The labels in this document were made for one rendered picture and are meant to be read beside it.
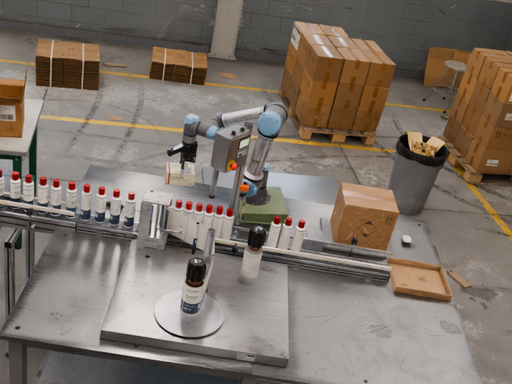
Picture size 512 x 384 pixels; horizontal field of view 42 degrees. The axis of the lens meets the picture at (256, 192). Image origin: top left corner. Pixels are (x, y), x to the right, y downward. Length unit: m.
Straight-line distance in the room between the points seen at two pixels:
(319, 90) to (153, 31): 2.79
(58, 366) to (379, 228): 1.84
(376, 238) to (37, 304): 1.80
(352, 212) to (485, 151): 3.37
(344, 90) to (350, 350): 4.05
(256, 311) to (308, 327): 0.26
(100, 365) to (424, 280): 1.77
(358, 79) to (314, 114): 0.56
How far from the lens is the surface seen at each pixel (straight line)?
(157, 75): 7.67
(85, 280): 3.20
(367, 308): 3.35
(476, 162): 6.88
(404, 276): 3.66
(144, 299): 3.03
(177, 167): 3.77
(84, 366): 3.65
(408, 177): 5.78
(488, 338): 4.93
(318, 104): 6.73
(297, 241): 3.41
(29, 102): 4.98
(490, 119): 6.76
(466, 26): 9.55
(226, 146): 3.17
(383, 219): 3.64
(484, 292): 5.36
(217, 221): 3.36
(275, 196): 3.87
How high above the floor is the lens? 2.85
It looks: 30 degrees down
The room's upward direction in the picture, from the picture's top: 12 degrees clockwise
